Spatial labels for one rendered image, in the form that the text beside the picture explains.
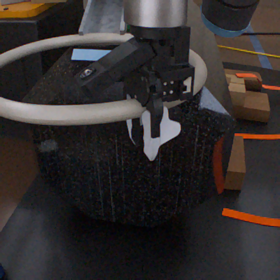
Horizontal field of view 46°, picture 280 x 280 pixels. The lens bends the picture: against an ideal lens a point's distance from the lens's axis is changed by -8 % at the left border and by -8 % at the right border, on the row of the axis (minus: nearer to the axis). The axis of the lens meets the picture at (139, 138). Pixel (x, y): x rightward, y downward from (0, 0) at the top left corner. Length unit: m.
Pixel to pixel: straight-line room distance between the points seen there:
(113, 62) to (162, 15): 0.09
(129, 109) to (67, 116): 0.09
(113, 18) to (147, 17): 0.60
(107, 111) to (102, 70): 0.07
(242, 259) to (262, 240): 0.14
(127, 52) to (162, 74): 0.06
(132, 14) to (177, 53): 0.10
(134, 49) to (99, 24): 0.56
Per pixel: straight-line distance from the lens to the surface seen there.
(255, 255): 1.51
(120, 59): 0.47
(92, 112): 0.51
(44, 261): 1.47
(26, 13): 1.82
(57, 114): 0.51
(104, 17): 1.07
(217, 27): 0.59
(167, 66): 0.52
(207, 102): 1.12
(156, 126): 0.51
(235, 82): 2.31
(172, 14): 0.46
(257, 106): 2.28
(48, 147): 1.30
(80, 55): 1.13
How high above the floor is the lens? 1.21
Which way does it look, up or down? 36 degrees down
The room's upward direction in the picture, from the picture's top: straight up
